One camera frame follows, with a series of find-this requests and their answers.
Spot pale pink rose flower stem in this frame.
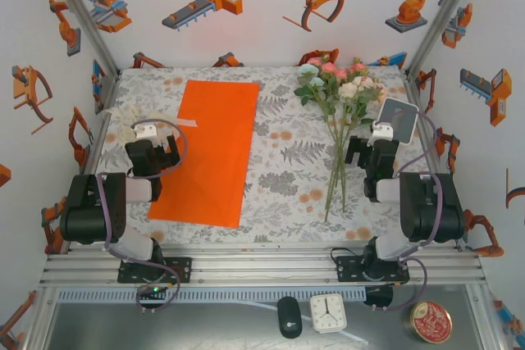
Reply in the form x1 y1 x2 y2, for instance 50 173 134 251
327 75 389 222

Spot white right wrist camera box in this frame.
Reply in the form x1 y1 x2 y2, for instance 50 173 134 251
371 122 395 140

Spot orange wrapping paper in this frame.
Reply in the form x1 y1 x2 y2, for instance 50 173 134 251
146 80 261 230

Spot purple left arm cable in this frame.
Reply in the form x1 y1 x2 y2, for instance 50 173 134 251
96 119 189 314

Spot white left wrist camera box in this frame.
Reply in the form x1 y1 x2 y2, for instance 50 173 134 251
133 122 159 141

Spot black computer mouse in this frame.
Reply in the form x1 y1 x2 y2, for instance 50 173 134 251
276 296 304 339

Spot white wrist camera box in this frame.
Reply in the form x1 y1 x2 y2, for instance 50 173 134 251
371 122 395 140
133 122 159 141

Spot aluminium frame cross rails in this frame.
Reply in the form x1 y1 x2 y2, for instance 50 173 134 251
39 243 487 285

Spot teal fake flower stem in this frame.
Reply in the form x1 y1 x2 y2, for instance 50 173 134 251
294 63 349 214

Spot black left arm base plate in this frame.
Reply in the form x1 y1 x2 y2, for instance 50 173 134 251
117 257 193 284

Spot aluminium side rail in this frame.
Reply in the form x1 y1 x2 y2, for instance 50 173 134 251
67 66 122 252

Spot aluminium corner post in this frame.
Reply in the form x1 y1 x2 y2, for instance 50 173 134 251
404 0 487 75
40 0 121 75

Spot white slotted cable duct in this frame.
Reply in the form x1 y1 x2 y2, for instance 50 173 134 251
55 289 368 302

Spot cream rose fake flower stem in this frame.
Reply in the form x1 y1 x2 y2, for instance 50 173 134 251
327 81 360 220

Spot black controller board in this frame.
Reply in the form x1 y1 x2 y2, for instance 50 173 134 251
136 284 169 306
363 286 394 312

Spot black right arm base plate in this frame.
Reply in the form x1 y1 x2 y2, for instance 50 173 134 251
336 255 410 284

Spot white grey tissue box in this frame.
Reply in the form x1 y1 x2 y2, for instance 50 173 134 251
371 97 419 146

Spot white square clock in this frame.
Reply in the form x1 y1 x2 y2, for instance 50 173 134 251
309 293 349 334

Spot floral patterned tablecloth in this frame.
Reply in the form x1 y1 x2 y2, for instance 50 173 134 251
84 65 456 244

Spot red gold round tin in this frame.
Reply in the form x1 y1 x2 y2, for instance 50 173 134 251
409 300 454 345

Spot cream printed ribbon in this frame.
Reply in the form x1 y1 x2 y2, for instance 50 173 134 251
104 104 199 149

